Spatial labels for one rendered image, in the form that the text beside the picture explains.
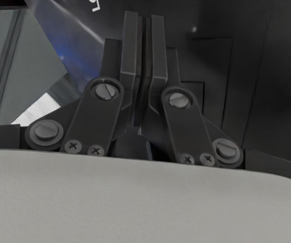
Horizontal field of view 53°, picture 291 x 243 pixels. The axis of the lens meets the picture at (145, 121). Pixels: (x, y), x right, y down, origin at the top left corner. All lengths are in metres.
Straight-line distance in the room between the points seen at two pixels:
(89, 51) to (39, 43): 1.08
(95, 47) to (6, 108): 0.97
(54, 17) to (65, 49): 0.02
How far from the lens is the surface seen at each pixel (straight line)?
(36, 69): 1.23
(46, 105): 0.30
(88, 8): 0.22
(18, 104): 1.18
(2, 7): 0.36
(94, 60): 0.23
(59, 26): 0.24
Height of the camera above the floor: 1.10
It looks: 23 degrees down
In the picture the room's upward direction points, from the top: 177 degrees counter-clockwise
